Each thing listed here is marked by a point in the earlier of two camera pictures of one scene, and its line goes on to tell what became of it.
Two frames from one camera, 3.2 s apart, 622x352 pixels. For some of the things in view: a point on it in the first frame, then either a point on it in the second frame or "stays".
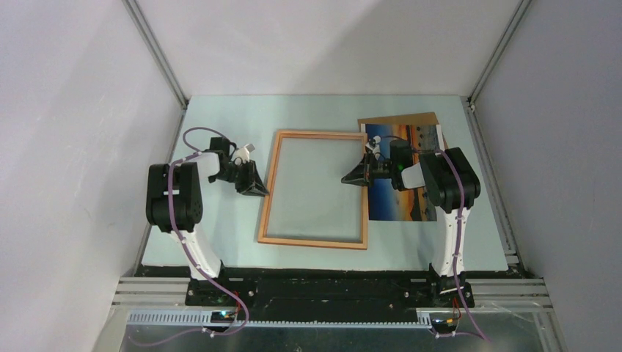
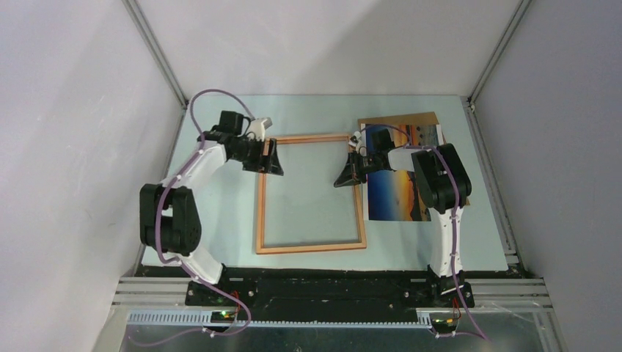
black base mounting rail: [330, 290] stays
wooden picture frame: [264, 238] -> [357, 186]
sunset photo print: [388, 204] stays
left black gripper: [253, 184] -> [273, 166]
